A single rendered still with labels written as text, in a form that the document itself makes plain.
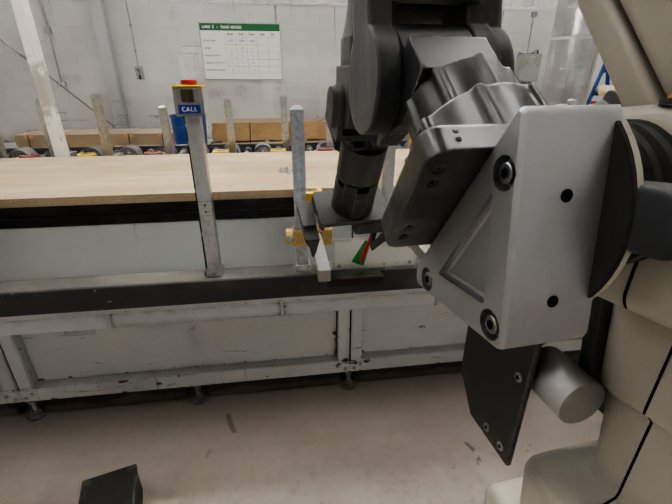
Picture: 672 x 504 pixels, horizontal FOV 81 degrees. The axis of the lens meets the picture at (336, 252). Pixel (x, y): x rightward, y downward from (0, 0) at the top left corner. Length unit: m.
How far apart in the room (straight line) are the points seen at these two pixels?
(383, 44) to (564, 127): 0.14
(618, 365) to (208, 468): 1.41
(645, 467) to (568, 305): 0.23
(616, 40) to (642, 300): 0.17
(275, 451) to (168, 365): 0.54
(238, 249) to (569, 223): 1.27
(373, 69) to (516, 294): 0.17
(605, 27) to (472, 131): 0.18
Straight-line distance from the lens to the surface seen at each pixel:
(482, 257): 0.22
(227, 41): 8.27
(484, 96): 0.23
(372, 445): 1.62
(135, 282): 1.27
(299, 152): 1.09
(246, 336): 1.63
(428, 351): 1.78
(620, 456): 0.45
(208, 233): 1.16
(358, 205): 0.51
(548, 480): 0.47
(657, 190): 0.20
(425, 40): 0.29
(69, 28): 8.96
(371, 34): 0.30
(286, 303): 1.28
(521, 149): 0.18
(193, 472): 1.62
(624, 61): 0.35
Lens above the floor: 1.24
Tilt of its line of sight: 24 degrees down
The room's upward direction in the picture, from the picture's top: straight up
